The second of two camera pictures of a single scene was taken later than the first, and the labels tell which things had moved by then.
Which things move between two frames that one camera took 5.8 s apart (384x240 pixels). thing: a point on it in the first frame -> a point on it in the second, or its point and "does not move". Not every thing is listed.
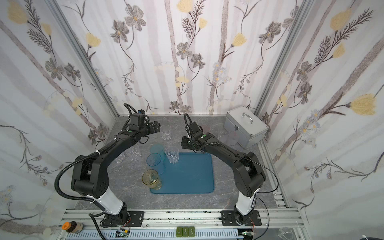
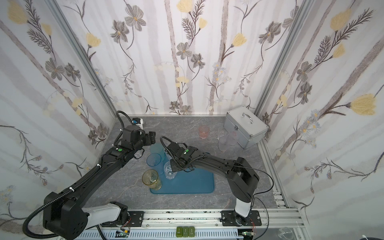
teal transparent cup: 158,148 does not move
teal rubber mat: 193,173 does not move
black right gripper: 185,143 -> 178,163
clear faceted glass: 166,133 -> 169,174
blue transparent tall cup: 155,160 does not move
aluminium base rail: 170,218 does not move
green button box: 185,231 does not move
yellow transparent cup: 150,178 does not move
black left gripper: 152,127 -> 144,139
